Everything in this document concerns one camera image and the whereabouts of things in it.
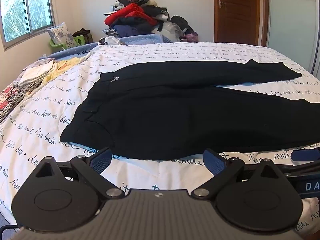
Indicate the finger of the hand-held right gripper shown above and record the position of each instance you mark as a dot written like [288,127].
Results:
[306,154]

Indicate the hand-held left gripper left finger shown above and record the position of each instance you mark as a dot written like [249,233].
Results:
[102,160]

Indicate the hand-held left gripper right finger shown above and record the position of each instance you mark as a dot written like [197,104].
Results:
[214,163]

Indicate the black pants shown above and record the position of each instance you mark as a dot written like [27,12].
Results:
[162,110]

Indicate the white script-printed quilt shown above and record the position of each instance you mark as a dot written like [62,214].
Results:
[50,110]

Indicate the yellow cloth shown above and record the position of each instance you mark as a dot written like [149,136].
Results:
[67,66]

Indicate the red floral striped cloth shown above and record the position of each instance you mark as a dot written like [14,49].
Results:
[17,97]

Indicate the white folded cloth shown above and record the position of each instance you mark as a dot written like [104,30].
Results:
[35,75]

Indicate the black and white patterned cloth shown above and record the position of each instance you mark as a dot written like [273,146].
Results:
[111,40]

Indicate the green plastic basket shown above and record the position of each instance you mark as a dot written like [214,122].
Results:
[78,40]

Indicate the blue quilted blanket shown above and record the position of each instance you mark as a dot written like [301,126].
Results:
[140,39]

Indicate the dark bag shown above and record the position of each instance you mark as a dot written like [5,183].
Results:
[82,33]

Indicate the floral pillow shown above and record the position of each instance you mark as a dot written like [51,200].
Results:
[61,35]

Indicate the frosted wardrobe sliding door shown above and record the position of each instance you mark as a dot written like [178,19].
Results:
[292,17]

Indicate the clear plastic bag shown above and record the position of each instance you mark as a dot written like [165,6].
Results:
[166,31]

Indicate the pile of clothes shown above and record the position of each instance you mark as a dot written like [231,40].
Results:
[135,17]

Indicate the wooden door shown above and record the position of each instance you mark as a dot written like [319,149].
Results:
[237,12]

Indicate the sliding window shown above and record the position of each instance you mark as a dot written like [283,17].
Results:
[26,12]

